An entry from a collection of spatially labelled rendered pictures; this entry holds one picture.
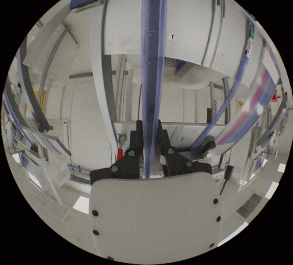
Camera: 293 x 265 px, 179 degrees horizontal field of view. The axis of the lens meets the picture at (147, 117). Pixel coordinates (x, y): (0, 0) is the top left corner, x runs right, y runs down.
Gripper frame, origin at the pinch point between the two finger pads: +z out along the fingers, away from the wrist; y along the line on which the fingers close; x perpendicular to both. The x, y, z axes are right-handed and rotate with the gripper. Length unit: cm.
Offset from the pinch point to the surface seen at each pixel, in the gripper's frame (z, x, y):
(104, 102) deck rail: 11.0, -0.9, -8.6
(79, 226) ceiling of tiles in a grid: -75, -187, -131
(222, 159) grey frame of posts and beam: 15, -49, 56
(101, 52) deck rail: 9.4, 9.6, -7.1
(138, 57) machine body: 52, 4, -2
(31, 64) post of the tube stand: 9.9, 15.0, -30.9
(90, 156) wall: 95, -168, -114
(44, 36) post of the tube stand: 15.6, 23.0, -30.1
